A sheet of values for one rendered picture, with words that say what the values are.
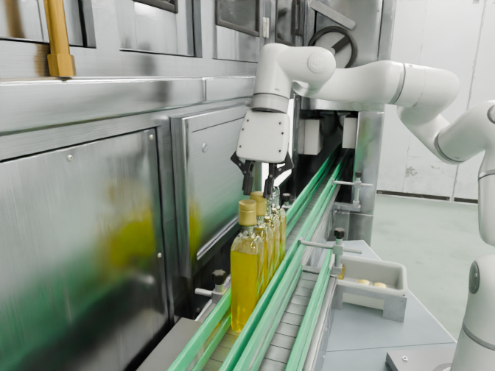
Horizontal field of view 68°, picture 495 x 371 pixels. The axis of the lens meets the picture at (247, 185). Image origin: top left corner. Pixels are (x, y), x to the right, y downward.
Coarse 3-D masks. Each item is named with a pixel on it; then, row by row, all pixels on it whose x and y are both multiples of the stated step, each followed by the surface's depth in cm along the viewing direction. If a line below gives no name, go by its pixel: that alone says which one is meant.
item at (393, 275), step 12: (348, 264) 118; (360, 264) 117; (372, 264) 116; (384, 264) 115; (396, 264) 113; (348, 276) 119; (360, 276) 118; (372, 276) 117; (384, 276) 115; (396, 276) 114; (360, 288) 103; (372, 288) 101; (384, 288) 100; (396, 288) 113
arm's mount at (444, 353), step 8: (392, 352) 85; (400, 352) 85; (408, 352) 85; (416, 352) 85; (424, 352) 85; (432, 352) 85; (440, 352) 85; (448, 352) 85; (392, 360) 82; (400, 360) 82; (408, 360) 82; (416, 360) 83; (424, 360) 83; (432, 360) 83; (440, 360) 83; (448, 360) 83; (392, 368) 82; (400, 368) 80; (408, 368) 80; (416, 368) 80; (424, 368) 80; (432, 368) 80; (440, 368) 80
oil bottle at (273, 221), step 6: (270, 216) 82; (276, 216) 84; (270, 222) 81; (276, 222) 83; (276, 228) 82; (276, 234) 83; (276, 240) 83; (276, 246) 84; (276, 252) 85; (276, 258) 85; (276, 264) 86; (276, 270) 86
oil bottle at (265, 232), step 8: (256, 232) 76; (264, 232) 76; (272, 232) 79; (264, 240) 76; (272, 240) 80; (264, 248) 76; (272, 248) 80; (264, 256) 77; (272, 256) 81; (264, 264) 77; (272, 264) 82; (264, 272) 78; (272, 272) 82; (264, 280) 78; (264, 288) 79
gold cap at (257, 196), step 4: (252, 192) 77; (256, 192) 77; (260, 192) 77; (252, 196) 75; (256, 196) 75; (260, 196) 75; (256, 200) 75; (260, 200) 75; (264, 200) 76; (256, 204) 75; (260, 204) 75; (264, 204) 76; (256, 208) 76; (260, 208) 76; (264, 208) 76; (256, 212) 76; (260, 212) 76; (264, 212) 76
